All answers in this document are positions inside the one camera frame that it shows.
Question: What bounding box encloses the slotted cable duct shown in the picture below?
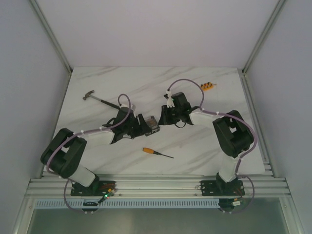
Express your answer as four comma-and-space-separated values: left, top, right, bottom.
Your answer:
33, 198, 220, 210

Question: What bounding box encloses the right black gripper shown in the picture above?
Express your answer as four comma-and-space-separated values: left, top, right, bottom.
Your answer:
158, 104, 181, 125

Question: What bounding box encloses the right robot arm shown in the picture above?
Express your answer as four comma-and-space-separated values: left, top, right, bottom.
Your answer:
158, 90, 255, 195

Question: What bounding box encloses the purple cable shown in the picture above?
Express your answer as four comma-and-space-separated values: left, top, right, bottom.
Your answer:
168, 78, 258, 215
46, 94, 131, 215

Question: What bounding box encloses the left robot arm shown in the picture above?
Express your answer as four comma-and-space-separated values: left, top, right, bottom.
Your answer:
40, 107, 152, 196

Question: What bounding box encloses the right aluminium frame post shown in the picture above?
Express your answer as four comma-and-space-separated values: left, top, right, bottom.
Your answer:
242, 0, 287, 74

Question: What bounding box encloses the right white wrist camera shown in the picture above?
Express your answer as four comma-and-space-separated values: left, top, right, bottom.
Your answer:
164, 89, 175, 108

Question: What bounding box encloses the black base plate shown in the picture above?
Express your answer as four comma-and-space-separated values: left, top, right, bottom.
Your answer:
200, 180, 245, 196
71, 180, 116, 196

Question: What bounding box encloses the hammer with black handle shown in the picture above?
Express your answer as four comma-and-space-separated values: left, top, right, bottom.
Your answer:
82, 90, 120, 110

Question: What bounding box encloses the black fuse box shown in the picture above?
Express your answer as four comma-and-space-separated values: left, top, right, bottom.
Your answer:
145, 122, 160, 137

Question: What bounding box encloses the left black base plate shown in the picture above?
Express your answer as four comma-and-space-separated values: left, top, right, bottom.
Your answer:
71, 180, 116, 196

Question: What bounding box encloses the orange handled screwdriver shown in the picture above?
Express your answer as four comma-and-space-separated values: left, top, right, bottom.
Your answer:
142, 147, 174, 158

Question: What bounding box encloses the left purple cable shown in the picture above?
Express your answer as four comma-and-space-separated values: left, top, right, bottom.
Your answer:
46, 94, 131, 215

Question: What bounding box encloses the orange terminal block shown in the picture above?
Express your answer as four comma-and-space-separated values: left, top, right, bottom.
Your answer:
200, 82, 216, 91

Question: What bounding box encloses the left aluminium frame post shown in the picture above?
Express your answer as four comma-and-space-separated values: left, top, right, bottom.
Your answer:
30, 0, 73, 75

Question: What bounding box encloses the aluminium frame post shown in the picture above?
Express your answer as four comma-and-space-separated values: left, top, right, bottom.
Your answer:
30, 0, 73, 75
242, 0, 287, 74

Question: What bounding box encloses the aluminium mounting rail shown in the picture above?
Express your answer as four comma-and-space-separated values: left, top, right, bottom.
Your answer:
26, 173, 291, 198

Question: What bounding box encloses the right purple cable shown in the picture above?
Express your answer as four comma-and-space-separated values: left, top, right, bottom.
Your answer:
168, 78, 258, 215

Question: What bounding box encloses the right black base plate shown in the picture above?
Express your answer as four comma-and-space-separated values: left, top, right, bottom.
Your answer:
200, 180, 245, 196

